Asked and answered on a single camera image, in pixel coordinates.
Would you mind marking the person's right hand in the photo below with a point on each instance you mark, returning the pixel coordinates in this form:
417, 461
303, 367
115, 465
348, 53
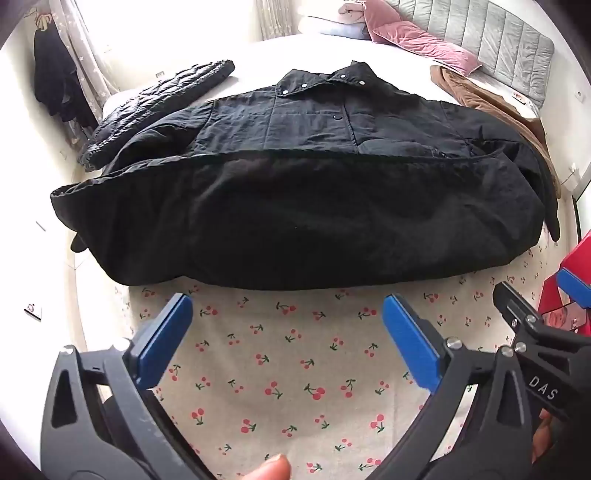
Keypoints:
542, 438

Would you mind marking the cherry print bed sheet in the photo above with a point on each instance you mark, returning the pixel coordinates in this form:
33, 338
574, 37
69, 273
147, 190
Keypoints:
277, 369

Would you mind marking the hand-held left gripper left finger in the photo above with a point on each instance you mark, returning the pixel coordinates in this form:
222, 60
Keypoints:
168, 341

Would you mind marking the bright window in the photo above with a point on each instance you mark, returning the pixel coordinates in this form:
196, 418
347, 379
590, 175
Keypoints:
184, 27

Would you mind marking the small red white packet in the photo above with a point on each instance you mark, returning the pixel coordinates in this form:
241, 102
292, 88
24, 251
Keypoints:
519, 97

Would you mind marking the cream folded blanket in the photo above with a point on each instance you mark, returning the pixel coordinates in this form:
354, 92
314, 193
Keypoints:
352, 13

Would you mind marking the person's left hand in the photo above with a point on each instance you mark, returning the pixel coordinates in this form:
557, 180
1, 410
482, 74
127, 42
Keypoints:
272, 468

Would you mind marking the light blue pillow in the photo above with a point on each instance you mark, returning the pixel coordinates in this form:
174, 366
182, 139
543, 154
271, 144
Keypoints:
334, 28

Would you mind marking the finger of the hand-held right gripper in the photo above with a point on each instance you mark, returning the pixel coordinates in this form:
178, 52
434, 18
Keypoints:
545, 369
575, 286

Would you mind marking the red box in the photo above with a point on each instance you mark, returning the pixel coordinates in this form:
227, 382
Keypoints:
579, 254

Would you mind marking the black quilted puffer jacket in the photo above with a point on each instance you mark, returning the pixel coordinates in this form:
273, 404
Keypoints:
152, 99

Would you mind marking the brown fleece garment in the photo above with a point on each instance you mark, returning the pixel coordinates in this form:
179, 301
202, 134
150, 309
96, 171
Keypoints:
489, 99

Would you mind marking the sheer patterned curtain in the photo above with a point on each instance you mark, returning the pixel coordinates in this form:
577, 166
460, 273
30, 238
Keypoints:
81, 50
277, 18

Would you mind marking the dark hanging clothes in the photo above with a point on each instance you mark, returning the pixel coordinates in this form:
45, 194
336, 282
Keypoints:
53, 78

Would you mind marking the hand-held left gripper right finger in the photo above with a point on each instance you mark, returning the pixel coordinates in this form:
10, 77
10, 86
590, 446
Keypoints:
408, 339

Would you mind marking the black snap-button coat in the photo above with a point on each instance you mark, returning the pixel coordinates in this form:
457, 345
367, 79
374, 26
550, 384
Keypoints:
300, 221

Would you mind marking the white wall socket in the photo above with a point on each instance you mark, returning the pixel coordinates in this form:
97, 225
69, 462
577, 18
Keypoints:
579, 94

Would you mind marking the grey padded headboard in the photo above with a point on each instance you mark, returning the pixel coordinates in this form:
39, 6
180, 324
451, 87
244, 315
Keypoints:
498, 41

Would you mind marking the pink velvet pillow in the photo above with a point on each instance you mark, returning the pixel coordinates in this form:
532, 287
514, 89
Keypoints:
425, 46
383, 11

